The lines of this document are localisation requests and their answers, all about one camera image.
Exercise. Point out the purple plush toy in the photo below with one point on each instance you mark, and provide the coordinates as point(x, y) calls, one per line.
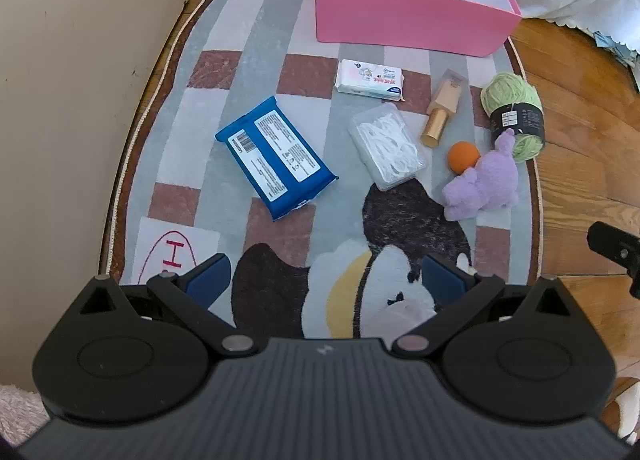
point(485, 180)

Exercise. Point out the white paper red drawing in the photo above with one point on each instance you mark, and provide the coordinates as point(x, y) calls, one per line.
point(200, 240)

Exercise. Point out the green yarn ball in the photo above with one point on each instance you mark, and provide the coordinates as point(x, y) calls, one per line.
point(515, 100)

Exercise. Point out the white wipes packet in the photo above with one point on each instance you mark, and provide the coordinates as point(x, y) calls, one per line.
point(369, 81)

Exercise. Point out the checkered cartoon rug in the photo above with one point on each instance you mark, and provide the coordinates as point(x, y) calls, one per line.
point(295, 20)

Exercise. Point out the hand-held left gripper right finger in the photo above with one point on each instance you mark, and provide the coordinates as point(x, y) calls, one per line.
point(445, 281)

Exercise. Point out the beige foundation bottle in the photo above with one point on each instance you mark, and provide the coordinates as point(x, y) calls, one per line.
point(442, 108)

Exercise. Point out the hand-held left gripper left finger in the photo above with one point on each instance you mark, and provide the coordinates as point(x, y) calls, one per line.
point(209, 280)

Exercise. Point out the clear floss pick box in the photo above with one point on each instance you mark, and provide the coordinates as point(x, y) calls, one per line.
point(387, 148)

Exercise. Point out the orange ball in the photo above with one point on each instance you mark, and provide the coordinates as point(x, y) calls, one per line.
point(462, 158)

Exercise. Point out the blue wipes packet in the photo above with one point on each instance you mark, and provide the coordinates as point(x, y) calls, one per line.
point(275, 155)

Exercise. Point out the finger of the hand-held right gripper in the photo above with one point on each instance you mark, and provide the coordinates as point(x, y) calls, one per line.
point(614, 246)

